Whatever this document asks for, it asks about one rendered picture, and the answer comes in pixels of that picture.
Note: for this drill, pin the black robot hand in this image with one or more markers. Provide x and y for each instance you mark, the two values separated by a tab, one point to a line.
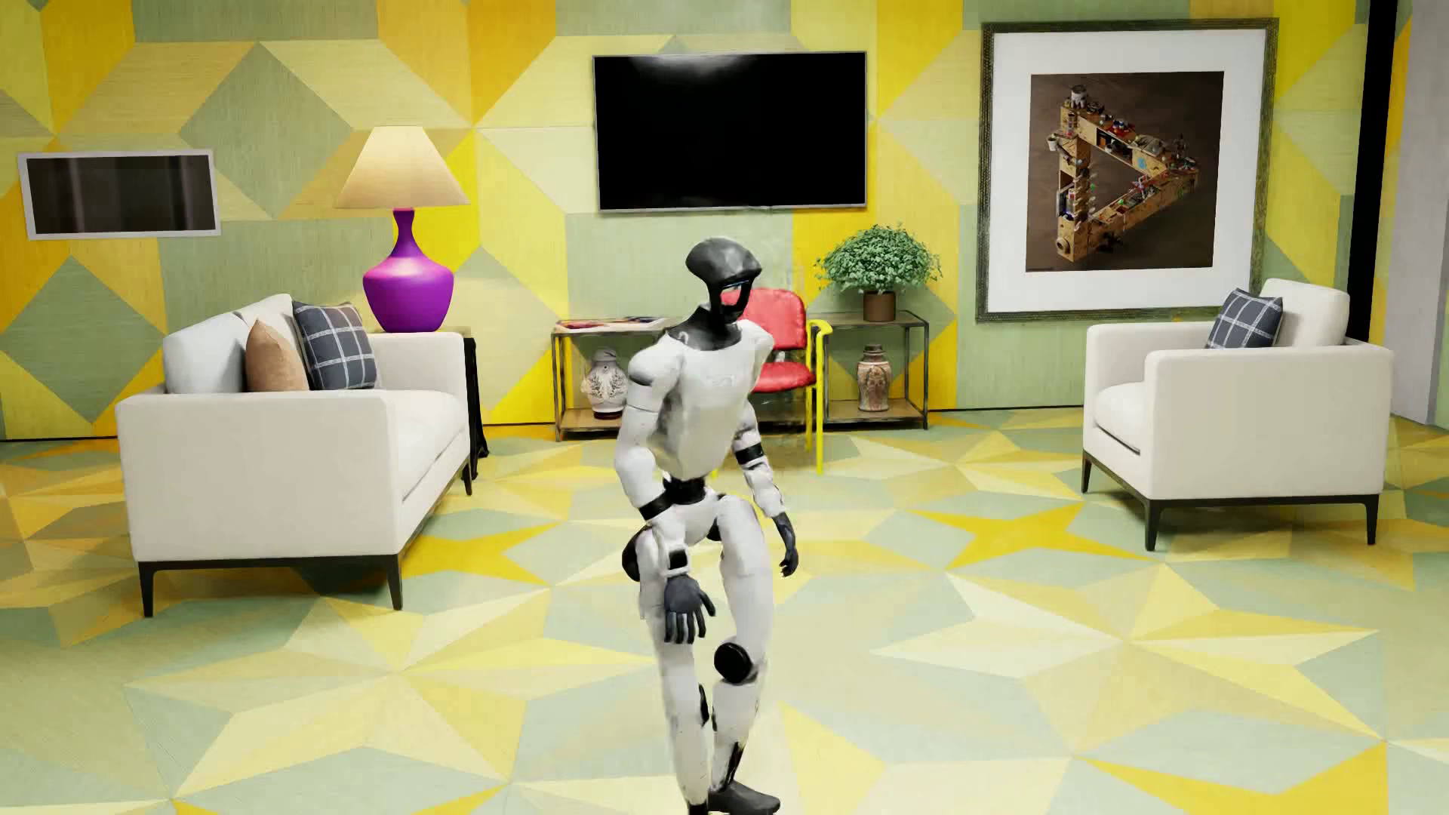
684	606
787	543

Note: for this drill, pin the robot left leg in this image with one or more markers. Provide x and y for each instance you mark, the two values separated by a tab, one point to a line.
742	611

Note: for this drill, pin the robot leg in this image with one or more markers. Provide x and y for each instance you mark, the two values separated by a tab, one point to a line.
742	611
680	691

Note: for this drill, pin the robot right leg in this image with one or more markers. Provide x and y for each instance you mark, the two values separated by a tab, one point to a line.
680	691

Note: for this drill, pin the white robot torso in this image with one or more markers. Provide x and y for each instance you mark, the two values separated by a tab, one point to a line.
700	398

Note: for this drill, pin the brown striped ceramic vase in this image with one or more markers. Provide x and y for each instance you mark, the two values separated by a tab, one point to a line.
874	379

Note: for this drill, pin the white patterned ceramic vase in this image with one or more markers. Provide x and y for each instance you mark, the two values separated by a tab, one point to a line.
606	385

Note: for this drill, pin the flat magazines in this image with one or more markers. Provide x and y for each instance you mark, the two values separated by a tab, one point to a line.
611	324

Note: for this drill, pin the robot head, black visor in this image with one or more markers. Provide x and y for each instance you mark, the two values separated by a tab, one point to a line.
717	264

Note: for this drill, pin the green potted plant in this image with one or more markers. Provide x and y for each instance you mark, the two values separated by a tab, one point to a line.
880	266

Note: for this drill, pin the white two-seat sofa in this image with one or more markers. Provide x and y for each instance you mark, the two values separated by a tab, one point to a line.
300	453

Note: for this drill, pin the dark plaid cushion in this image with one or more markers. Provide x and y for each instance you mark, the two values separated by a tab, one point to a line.
1244	320
336	346

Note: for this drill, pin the purple table lamp, cream shade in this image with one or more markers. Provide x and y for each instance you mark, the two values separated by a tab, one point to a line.
404	232

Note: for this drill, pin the white armchair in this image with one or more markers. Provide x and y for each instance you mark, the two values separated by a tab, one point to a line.
1240	413

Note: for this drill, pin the tan cushion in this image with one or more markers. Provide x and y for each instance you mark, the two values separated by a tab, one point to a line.
273	360

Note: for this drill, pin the large framed triangle artwork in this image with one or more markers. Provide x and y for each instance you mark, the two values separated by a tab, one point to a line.
1126	170

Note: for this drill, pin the metal frame console table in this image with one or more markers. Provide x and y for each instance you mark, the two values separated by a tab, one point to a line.
577	421
894	413

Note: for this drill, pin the red office chair, yellow frame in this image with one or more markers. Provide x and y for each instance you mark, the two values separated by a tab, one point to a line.
787	340

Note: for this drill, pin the black wall television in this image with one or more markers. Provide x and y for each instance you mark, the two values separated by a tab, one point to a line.
730	130

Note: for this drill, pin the black vertical wall post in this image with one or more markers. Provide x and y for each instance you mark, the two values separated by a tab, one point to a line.
1372	170

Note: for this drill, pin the silver-framed wall vent panel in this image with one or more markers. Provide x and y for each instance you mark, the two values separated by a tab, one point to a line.
119	194

